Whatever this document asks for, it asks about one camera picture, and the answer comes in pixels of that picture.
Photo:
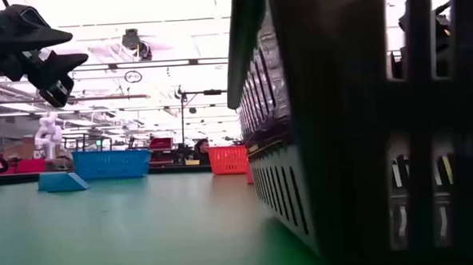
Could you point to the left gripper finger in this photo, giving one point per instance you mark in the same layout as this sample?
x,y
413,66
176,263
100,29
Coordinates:
x,y
36,33
58,68

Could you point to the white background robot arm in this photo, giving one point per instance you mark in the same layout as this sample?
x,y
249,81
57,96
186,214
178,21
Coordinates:
x,y
48,134

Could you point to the cardboard box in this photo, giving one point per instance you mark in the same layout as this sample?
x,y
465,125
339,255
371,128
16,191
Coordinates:
x,y
21,150

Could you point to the red storage bin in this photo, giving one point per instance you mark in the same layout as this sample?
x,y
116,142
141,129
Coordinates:
x,y
31,165

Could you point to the blue plastic basket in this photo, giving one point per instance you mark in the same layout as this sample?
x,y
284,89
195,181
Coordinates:
x,y
110,164

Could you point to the blue wedge block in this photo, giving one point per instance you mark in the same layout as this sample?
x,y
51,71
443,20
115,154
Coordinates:
x,y
60,182

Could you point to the red tool cart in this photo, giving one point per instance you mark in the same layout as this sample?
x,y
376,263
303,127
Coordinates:
x,y
161,144

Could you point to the black light stand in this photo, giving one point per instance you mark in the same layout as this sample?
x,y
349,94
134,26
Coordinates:
x,y
182,119

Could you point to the small yellow box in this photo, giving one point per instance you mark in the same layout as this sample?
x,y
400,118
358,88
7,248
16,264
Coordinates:
x,y
192,162

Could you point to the person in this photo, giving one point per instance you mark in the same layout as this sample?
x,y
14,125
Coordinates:
x,y
202,150

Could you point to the orange-red plastic basket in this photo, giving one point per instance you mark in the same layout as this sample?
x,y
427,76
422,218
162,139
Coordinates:
x,y
227,160

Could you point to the dark green plastic basket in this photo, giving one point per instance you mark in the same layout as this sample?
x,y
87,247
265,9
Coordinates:
x,y
339,104

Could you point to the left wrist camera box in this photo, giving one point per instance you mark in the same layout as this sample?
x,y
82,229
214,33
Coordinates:
x,y
57,94

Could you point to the black metal frame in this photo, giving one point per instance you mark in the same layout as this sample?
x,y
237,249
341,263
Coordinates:
x,y
85,138

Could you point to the overhead camera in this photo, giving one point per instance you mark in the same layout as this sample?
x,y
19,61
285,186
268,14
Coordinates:
x,y
131,40

